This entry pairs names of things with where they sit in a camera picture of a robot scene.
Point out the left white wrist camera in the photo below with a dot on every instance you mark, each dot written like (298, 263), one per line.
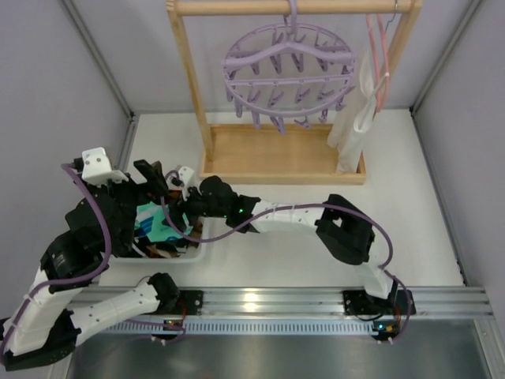
(98, 170)

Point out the white hanging cloth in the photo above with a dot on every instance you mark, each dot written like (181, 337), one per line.
(353, 122)

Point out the brown tan argyle sock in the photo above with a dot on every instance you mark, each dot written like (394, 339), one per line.
(196, 233)

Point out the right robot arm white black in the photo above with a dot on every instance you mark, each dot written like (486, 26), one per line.
(346, 233)

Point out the aluminium rail frame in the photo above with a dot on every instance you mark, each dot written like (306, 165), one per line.
(302, 311)

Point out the pink clothes hanger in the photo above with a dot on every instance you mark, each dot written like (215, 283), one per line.
(381, 67)

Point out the black red yellow argyle sock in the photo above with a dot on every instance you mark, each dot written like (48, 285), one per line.
(175, 195)

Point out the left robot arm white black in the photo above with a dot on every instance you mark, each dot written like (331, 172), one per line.
(43, 330)

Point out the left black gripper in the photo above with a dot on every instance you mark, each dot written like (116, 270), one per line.
(129, 198)

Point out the wooden clothes rack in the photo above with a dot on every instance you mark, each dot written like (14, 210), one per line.
(240, 153)

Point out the purple round clip hanger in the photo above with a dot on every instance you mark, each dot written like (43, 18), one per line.
(288, 71)

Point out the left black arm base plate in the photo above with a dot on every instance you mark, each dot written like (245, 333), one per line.
(188, 303)

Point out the white plastic basket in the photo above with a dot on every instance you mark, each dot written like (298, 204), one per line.
(133, 251)

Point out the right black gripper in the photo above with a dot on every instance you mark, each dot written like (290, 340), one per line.
(189, 207)

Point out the brown tan striped sock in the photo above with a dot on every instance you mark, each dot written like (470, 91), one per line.
(163, 252)

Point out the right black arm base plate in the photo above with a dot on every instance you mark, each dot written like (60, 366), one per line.
(358, 302)

